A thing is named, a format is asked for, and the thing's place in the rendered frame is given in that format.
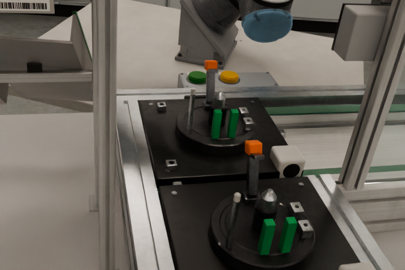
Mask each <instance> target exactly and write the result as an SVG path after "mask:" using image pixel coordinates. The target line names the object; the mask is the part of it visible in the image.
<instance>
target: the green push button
mask: <svg viewBox="0 0 405 270"><path fill-rule="evenodd" d="M188 79H189V81H191V82H193V83H205V82H206V74H205V73H204V72H201V71H193V72H191V73H189V76H188Z"/></svg>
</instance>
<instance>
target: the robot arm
mask: <svg viewBox="0 0 405 270"><path fill-rule="evenodd" d="M293 1H294V0H192V4H193V6H194V8H195V10H196V12H197V13H198V15H199V17H200V18H201V19H202V21H203V22H204V23H205V24H206V25H207V26H208V27H209V28H210V29H211V30H212V31H214V32H215V33H217V34H225V33H226V32H227V31H229V30H230V29H231V28H232V27H233V25H234V24H235V23H236V21H237V20H238V18H240V16H241V19H242V22H241V24H242V28H243V30H244V33H245V34H246V36H247V37H249V38H250V39H251V40H253V41H255V42H260V43H269V42H274V41H277V40H278V39H282V38H283V37H284V36H286V35H287V34H288V33H289V31H290V30H291V28H292V21H293V18H292V15H291V14H290V10H291V6H292V3H293Z"/></svg>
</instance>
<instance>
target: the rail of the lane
mask: <svg viewBox="0 0 405 270"><path fill-rule="evenodd" d="M366 85H367V84H366ZM366 85H334V86H269V87H215V94H217V93H218V92H219V91H222V92H223V93H224V95H225V97H226V98H252V97H259V99H260V100H261V102H262V104H263V105H264V107H300V106H322V105H361V103H362V99H363V96H364V93H365V89H366ZM190 90H191V88H172V89H116V100H117V101H124V104H128V101H132V100H137V102H138V105H139V100H151V99H190ZM201 98H206V87H205V88H196V92H195V99H201Z"/></svg>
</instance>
